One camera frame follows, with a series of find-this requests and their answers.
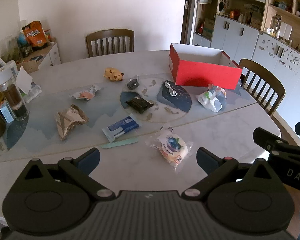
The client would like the white sideboard cabinet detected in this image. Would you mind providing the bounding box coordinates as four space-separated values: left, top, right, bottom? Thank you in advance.
17 42 61 74

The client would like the white wall cabinet unit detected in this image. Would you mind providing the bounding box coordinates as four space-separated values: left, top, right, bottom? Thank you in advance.
187 0 300 127

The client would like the silver foil bag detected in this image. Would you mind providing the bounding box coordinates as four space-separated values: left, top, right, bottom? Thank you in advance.
56 105 89 141

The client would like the yellow spotted pig toy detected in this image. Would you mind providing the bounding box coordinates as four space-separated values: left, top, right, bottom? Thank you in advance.
103 67 124 81

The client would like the orange snack bag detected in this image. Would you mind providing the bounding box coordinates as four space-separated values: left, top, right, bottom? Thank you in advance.
22 21 47 49

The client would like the small blue white box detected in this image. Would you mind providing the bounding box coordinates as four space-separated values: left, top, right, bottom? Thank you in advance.
0 101 15 124

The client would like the red cardboard shoe box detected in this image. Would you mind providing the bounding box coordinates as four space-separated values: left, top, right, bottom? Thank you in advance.
168 43 242 90

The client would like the blueberry snack packet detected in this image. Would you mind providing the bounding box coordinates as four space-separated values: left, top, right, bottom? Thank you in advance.
146 124 194 171

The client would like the black snack packet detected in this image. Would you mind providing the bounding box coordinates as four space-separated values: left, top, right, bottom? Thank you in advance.
125 96 154 114

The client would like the glass tea bottle white lid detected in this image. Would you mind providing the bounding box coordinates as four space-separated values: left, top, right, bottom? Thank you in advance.
0 65 29 121

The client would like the wooden chair right side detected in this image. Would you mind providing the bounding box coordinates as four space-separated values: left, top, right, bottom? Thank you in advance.
239 59 286 116

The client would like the patterned table mat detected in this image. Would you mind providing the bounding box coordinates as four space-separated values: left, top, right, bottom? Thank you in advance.
0 73 258 164

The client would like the mint green nail file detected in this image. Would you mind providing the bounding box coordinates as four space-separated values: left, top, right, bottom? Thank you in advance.
101 137 139 149

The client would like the small dark clear bag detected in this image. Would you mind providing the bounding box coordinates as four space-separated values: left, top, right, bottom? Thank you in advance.
126 75 140 90

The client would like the wooden chair far side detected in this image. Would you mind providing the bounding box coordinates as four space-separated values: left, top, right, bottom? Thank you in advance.
85 29 135 57

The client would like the pink white snack packet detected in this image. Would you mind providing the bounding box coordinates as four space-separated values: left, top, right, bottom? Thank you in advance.
71 85 100 101

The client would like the paper tissue pack bag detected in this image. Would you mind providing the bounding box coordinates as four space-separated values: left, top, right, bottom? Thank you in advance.
196 84 226 113

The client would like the white cable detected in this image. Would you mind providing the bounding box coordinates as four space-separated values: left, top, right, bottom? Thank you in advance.
164 80 178 97

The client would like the blue white snack bar packet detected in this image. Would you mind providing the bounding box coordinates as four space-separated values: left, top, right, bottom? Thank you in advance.
102 114 141 142

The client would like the white tissue pack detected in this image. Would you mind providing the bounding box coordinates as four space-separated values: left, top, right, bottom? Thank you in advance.
16 66 42 103

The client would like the wooden chair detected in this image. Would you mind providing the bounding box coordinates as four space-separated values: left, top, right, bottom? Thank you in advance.
85 29 135 57
239 59 286 116

